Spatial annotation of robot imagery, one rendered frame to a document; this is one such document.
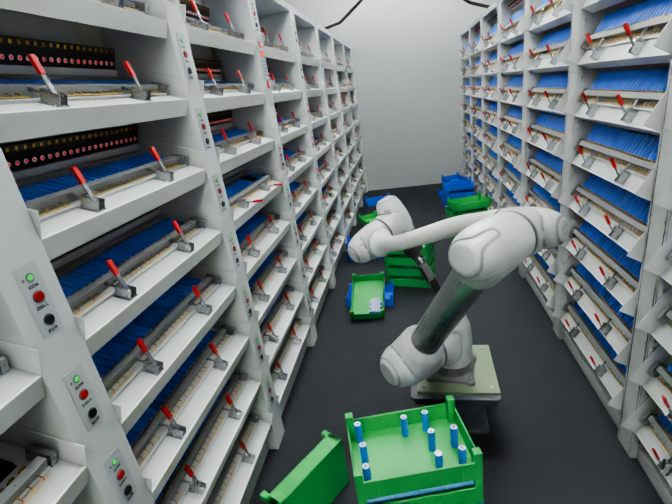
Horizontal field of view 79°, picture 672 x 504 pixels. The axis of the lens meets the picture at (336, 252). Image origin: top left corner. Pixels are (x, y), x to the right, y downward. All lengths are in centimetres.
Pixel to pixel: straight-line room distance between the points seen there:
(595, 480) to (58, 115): 178
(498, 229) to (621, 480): 103
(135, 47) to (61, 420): 96
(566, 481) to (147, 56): 184
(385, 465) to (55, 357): 78
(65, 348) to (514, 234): 94
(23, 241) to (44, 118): 22
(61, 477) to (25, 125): 60
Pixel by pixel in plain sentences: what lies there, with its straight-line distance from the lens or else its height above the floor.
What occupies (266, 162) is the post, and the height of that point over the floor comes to 104.
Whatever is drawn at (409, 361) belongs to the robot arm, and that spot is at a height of 43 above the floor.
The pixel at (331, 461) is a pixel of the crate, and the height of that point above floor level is 16.
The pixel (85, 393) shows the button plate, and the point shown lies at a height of 86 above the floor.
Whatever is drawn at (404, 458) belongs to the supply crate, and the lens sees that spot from 117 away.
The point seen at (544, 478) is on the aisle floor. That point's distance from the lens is 170.
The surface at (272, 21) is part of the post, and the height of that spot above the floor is 172.
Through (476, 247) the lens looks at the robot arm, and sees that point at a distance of 98.
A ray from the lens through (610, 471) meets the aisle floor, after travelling 178.
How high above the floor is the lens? 129
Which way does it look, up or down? 21 degrees down
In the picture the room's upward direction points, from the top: 9 degrees counter-clockwise
